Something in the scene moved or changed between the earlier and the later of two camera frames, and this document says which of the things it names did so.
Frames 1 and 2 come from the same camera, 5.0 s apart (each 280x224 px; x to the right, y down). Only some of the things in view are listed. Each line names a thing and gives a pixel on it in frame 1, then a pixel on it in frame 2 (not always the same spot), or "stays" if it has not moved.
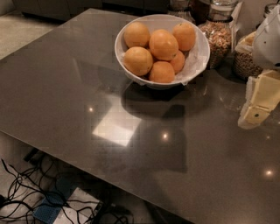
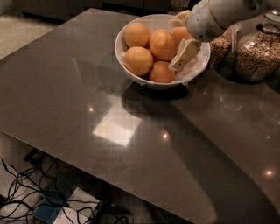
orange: [137, 61] stays
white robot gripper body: [268, 44] to [203, 22]
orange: [136, 35] stays
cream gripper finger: [262, 94] to [188, 49]
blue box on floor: [53, 202] stays
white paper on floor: [78, 209] stays
